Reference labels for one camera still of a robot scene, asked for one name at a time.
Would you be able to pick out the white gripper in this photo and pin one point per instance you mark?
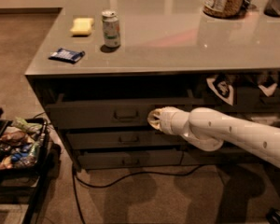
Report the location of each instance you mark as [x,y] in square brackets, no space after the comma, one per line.
[167,119]

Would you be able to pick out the grey drawer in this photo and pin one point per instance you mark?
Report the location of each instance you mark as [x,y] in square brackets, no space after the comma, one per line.
[110,113]
[229,153]
[248,98]
[111,160]
[140,138]

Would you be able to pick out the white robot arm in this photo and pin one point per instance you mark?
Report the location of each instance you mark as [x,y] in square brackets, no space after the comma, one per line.
[207,129]

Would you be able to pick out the grey middle left drawer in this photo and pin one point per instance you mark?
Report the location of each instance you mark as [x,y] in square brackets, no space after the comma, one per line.
[140,138]

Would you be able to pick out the grey bottom left drawer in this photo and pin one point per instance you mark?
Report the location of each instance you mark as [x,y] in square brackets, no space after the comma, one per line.
[111,160]

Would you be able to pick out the grey top right drawer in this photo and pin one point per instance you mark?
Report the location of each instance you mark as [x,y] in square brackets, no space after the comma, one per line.
[248,98]

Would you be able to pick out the grey middle right drawer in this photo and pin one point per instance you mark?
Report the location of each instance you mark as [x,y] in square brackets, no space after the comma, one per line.
[229,153]

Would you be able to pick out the white cloth in drawer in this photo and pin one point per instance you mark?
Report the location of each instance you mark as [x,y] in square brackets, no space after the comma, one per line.
[268,119]

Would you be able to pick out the black white pennant cloth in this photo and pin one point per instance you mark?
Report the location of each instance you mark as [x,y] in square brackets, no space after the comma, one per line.
[221,86]

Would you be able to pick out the grey counter cabinet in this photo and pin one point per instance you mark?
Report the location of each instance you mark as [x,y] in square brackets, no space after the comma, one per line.
[168,48]

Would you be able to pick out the green white soda can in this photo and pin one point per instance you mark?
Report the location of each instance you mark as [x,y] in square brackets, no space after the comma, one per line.
[110,22]

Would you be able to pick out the blue snack bar wrapper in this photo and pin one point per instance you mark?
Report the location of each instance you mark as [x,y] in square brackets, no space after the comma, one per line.
[67,55]

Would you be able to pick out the white hanging cloth right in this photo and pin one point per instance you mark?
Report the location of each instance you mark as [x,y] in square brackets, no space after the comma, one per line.
[267,84]

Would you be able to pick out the yellow sponge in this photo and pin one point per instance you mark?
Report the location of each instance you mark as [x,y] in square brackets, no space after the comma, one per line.
[82,26]

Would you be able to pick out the large jar of nuts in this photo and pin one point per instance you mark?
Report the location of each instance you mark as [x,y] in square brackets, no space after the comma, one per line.
[222,8]

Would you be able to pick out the black tray of snacks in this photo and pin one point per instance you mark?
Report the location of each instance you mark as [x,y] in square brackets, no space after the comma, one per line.
[23,144]

